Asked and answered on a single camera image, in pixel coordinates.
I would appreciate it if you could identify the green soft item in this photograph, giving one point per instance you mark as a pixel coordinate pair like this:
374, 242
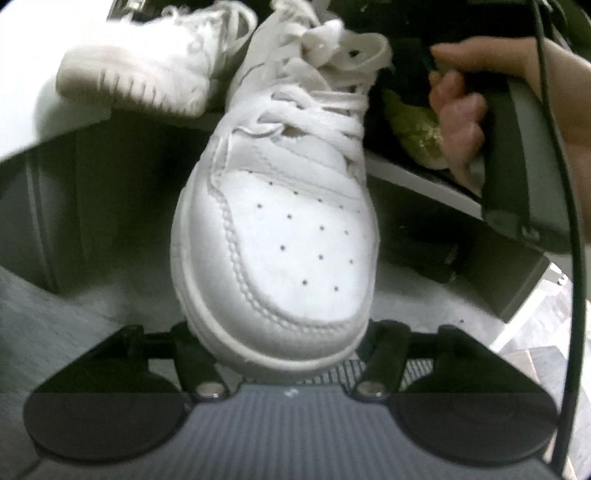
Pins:
415, 134

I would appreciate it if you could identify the white perforated low sneaker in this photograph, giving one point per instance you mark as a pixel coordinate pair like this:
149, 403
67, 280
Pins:
286, 258

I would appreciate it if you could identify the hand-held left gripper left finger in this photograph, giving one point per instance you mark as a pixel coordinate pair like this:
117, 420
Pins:
194, 357

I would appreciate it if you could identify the person's right hand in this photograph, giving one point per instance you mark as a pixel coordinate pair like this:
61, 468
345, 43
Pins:
461, 115

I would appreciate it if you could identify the grey shoe cabinet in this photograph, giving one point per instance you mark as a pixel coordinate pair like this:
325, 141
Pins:
425, 184

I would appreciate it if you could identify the white sneaker with pink heel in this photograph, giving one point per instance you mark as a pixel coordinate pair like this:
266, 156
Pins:
152, 64

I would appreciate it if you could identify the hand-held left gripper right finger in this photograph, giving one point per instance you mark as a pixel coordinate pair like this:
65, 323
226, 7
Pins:
388, 357

